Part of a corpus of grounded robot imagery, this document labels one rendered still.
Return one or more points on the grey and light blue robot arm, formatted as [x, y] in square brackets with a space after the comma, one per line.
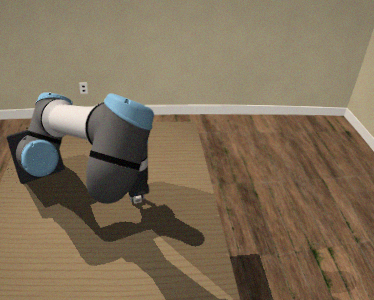
[119, 128]

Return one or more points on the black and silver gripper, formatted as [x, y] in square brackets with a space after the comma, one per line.
[138, 190]

